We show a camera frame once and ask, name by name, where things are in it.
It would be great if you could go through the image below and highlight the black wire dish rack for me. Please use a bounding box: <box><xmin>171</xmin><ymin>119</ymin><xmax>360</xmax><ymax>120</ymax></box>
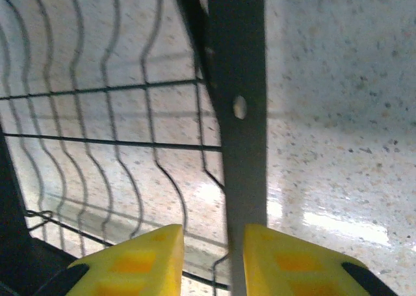
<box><xmin>0</xmin><ymin>0</ymin><xmax>269</xmax><ymax>296</ymax></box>

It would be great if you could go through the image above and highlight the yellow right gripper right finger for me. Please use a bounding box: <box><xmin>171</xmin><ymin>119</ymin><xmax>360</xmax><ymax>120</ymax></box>
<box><xmin>243</xmin><ymin>223</ymin><xmax>400</xmax><ymax>296</ymax></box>

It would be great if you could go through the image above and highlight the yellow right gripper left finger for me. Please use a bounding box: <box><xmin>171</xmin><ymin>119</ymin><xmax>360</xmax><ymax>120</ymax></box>
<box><xmin>32</xmin><ymin>223</ymin><xmax>185</xmax><ymax>296</ymax></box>

